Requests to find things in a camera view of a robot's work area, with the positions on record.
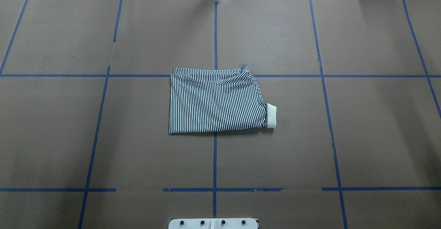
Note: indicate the navy white striped polo shirt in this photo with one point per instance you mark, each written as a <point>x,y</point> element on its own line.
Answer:
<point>203,101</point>

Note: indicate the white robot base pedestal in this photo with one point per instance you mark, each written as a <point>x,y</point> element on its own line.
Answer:
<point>214,223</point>

